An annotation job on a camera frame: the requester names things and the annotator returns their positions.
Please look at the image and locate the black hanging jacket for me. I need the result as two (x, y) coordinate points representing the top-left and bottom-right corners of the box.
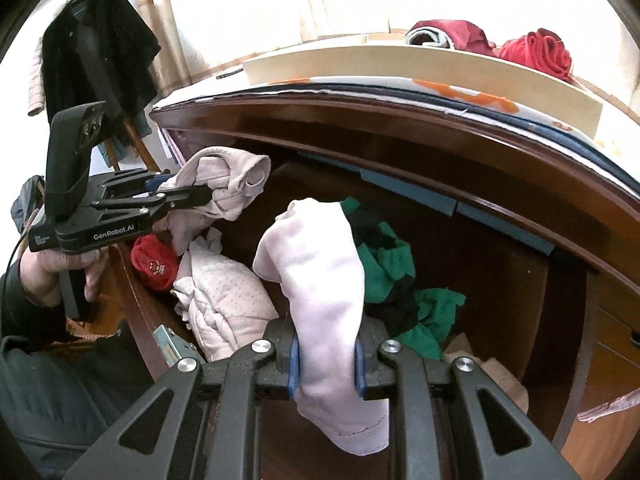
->
(40, 0), (162, 143)

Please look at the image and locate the metal drawer slide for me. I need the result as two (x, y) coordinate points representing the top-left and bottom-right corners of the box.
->
(154, 325), (203, 368)

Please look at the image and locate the grey striped underwear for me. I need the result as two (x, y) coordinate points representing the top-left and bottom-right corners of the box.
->
(404, 27), (453, 51)

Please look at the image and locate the light pink underwear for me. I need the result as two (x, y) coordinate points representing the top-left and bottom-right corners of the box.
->
(252, 199), (391, 456)

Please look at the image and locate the person's left forearm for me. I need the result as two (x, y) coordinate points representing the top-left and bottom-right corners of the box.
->
(0, 260), (68, 346)

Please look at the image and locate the bright red underwear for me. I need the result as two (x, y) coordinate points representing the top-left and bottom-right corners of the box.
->
(497, 29), (576, 86)

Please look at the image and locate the person's dark clothing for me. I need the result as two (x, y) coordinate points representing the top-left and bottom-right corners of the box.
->
(0, 330), (166, 480)

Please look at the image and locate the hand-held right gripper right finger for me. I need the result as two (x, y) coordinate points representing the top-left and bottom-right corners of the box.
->
(354, 317), (581, 480)

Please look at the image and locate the person's left hand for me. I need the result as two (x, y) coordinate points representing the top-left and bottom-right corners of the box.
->
(20, 247), (108, 311)

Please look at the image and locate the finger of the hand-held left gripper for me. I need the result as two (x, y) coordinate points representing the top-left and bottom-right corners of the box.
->
(102, 170), (180, 198)
(90, 184), (213, 221)

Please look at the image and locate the blue tape strip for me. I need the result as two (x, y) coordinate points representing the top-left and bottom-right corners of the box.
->
(456, 202), (555, 256)
(360, 169), (457, 216)

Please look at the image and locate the pink white hanging garment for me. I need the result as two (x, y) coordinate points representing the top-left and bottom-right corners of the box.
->
(26, 35), (51, 117)

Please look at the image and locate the bright red sock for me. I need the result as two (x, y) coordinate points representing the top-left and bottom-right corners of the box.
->
(131, 234), (181, 292)

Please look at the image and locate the persimmon print tablecloth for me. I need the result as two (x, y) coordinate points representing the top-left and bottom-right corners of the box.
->
(152, 72), (640, 196)

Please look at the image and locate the dark wooden drawer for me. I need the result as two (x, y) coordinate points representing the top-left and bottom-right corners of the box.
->
(115, 160), (601, 461)

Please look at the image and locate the green black striped underwear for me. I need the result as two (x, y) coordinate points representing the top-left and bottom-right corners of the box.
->
(340, 197), (467, 361)

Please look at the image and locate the beige ribbed underwear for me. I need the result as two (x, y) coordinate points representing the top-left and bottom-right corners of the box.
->
(167, 146), (272, 253)

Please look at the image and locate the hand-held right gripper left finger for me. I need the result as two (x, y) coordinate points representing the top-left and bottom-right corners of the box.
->
(62, 317), (301, 480)

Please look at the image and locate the pink striped cloth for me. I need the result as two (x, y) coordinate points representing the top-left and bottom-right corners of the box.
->
(577, 392), (640, 423)

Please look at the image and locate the shallow cardboard tray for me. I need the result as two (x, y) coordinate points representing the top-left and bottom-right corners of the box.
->
(242, 30), (604, 138)

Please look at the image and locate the cream orange patterned curtain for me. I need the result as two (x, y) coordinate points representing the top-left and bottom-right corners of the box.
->
(127, 0), (311, 96)

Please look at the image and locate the maroon underwear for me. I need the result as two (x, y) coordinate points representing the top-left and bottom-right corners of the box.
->
(407, 19), (498, 58)

